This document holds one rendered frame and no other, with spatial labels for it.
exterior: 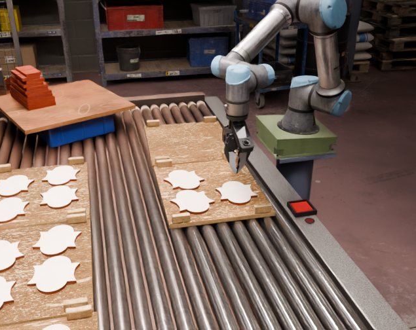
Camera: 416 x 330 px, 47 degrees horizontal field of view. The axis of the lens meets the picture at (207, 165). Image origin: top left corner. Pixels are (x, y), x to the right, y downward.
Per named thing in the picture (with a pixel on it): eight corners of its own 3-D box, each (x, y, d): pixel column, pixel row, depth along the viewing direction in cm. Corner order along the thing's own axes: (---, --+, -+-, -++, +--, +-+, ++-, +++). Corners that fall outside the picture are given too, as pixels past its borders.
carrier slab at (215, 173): (240, 161, 192) (240, 158, 192) (275, 215, 157) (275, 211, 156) (153, 169, 186) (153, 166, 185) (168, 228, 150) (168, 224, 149)
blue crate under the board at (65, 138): (88, 112, 241) (85, 93, 237) (116, 131, 219) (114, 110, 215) (26, 126, 225) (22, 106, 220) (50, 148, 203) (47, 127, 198)
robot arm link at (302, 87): (297, 99, 219) (301, 70, 213) (323, 107, 211) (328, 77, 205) (282, 105, 211) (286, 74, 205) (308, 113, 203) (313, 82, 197)
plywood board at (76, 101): (88, 82, 253) (88, 78, 252) (135, 108, 218) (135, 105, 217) (-10, 101, 226) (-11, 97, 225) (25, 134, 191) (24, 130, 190)
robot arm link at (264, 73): (251, 57, 163) (230, 64, 156) (278, 65, 156) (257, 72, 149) (249, 80, 167) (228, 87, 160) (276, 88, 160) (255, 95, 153)
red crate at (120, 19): (158, 22, 609) (157, -1, 597) (164, 29, 571) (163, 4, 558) (106, 25, 595) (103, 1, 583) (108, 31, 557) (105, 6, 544)
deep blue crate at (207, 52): (222, 57, 648) (222, 30, 631) (228, 65, 612) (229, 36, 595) (185, 59, 641) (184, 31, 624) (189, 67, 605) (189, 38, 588)
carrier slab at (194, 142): (217, 123, 228) (217, 120, 228) (239, 161, 192) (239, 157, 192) (144, 129, 222) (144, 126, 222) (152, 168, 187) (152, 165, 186)
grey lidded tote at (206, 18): (225, 19, 624) (226, 0, 613) (236, 24, 593) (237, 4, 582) (189, 22, 609) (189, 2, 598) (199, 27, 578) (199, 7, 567)
